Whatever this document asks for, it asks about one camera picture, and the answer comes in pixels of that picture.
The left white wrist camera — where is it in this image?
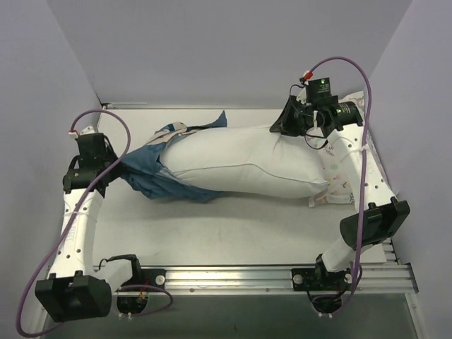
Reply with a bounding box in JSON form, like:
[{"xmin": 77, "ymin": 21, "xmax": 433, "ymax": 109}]
[{"xmin": 68, "ymin": 125, "xmax": 97, "ymax": 139}]

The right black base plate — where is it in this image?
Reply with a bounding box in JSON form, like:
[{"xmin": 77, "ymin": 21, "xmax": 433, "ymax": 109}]
[{"xmin": 291, "ymin": 268, "xmax": 335, "ymax": 292}]

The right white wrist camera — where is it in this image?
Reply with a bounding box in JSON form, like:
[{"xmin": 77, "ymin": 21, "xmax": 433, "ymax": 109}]
[{"xmin": 296, "ymin": 87, "xmax": 311, "ymax": 106}]

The aluminium mounting rail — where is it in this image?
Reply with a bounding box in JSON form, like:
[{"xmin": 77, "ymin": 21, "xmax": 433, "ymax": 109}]
[{"xmin": 41, "ymin": 263, "xmax": 420, "ymax": 296}]

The purple cable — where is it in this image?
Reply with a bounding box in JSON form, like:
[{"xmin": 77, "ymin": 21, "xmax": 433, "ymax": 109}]
[
  {"xmin": 299, "ymin": 56, "xmax": 372, "ymax": 301},
  {"xmin": 15, "ymin": 109, "xmax": 174, "ymax": 336}
]

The floral deer print pillow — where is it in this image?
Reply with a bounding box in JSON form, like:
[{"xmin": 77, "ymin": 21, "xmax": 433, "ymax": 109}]
[{"xmin": 307, "ymin": 91, "xmax": 387, "ymax": 208}]

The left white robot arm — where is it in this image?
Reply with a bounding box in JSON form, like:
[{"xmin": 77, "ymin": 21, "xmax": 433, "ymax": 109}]
[{"xmin": 35, "ymin": 128, "xmax": 143, "ymax": 323}]

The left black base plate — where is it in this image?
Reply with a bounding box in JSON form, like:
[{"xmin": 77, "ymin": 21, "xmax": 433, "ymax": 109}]
[{"xmin": 138, "ymin": 268, "xmax": 167, "ymax": 289}]

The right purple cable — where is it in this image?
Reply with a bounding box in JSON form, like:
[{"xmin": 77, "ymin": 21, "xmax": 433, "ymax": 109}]
[{"xmin": 299, "ymin": 56, "xmax": 372, "ymax": 301}]

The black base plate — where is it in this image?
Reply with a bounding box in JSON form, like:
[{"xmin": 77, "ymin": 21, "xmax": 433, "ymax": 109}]
[
  {"xmin": 138, "ymin": 268, "xmax": 167, "ymax": 289},
  {"xmin": 291, "ymin": 268, "xmax": 335, "ymax": 292}
]

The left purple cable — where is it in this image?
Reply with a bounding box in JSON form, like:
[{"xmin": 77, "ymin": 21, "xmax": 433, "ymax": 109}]
[{"xmin": 15, "ymin": 109, "xmax": 174, "ymax": 336}]

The blue cartoon print pillowcase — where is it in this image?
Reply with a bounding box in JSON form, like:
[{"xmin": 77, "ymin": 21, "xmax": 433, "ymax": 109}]
[{"xmin": 121, "ymin": 112, "xmax": 227, "ymax": 203}]

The white pillow insert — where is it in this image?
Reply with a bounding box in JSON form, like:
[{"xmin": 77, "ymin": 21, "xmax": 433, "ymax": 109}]
[{"xmin": 160, "ymin": 126, "xmax": 328, "ymax": 198}]

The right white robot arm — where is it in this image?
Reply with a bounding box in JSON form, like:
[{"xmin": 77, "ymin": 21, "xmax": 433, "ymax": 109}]
[{"xmin": 270, "ymin": 73, "xmax": 410, "ymax": 289}]

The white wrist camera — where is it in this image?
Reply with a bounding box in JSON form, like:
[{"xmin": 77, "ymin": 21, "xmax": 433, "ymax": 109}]
[
  {"xmin": 68, "ymin": 125, "xmax": 97, "ymax": 139},
  {"xmin": 296, "ymin": 87, "xmax": 311, "ymax": 106}
]

